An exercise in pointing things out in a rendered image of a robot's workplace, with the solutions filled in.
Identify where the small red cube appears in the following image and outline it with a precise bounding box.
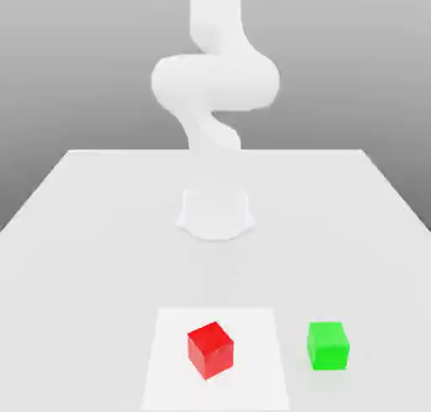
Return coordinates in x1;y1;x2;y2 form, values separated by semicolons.
187;320;235;381

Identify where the small green cube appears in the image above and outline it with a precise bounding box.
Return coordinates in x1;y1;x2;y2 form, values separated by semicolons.
306;321;351;372

